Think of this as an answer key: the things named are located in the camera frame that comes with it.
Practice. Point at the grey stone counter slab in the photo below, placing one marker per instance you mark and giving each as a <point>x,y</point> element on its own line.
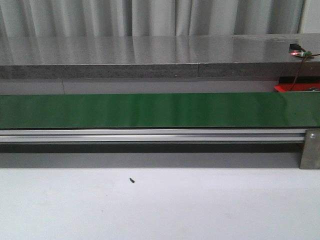
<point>105,57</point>

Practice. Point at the aluminium conveyor frame rail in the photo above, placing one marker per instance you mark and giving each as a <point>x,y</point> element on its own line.
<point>154,135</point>

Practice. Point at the metal conveyor support bracket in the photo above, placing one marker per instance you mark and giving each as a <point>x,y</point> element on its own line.
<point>310,159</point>

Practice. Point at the white pleated curtain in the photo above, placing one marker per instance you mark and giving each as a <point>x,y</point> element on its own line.
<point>94,18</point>

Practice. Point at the red plastic tray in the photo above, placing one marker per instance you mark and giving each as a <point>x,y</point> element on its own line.
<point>300,87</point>

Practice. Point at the small sensor circuit board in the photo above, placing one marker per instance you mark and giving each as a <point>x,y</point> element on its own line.
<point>298,51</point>

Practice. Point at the green conveyor belt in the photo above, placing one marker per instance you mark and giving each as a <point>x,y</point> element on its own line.
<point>161,110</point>

